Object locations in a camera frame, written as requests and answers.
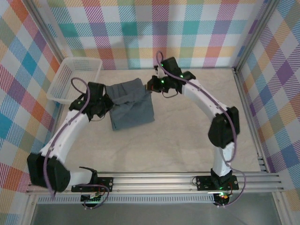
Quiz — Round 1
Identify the grey-blue t-shirt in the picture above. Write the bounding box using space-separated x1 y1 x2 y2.
105 79 155 131

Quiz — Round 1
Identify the white plastic mesh basket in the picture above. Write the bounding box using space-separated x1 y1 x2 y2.
46 57 103 105

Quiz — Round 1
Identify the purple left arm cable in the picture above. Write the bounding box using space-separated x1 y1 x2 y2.
44 77 110 210

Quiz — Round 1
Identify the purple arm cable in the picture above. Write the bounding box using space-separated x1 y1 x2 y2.
44 77 110 210
156 50 247 209

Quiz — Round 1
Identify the aluminium frame post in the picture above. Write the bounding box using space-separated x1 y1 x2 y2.
233 0 282 73
23 0 66 65

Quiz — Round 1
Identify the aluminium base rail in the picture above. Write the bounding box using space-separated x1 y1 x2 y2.
25 171 285 195

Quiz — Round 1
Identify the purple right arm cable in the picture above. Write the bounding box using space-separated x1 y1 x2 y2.
156 50 247 209

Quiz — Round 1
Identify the grey slotted cable duct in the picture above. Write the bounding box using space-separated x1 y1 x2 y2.
37 195 216 204

